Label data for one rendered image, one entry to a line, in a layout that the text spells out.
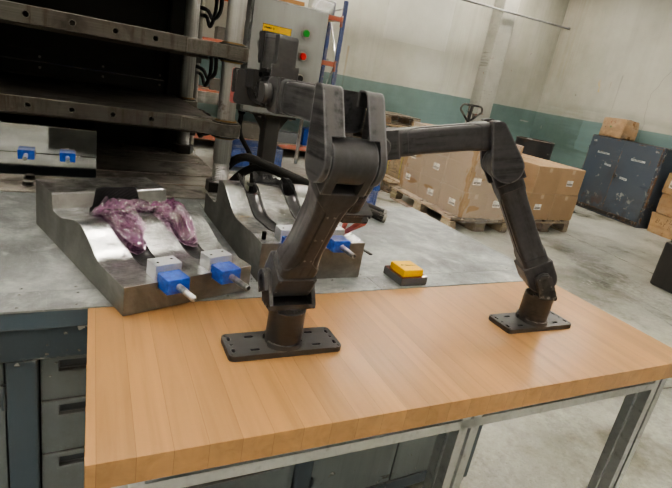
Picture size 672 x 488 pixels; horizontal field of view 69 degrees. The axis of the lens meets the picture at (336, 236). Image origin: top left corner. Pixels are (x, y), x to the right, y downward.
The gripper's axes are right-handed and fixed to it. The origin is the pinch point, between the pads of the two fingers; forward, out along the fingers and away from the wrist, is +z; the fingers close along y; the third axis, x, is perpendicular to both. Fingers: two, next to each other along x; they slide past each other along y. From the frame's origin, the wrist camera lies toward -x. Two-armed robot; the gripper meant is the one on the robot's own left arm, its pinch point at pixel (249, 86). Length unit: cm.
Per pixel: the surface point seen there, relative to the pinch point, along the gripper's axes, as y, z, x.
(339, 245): -20.1, -15.2, 30.3
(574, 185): -462, 268, 57
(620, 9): -717, 478, -196
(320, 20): -45, 75, -26
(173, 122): 6, 68, 17
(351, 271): -26.6, -11.5, 38.3
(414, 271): -42, -16, 37
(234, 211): -2.4, 9.5, 30.5
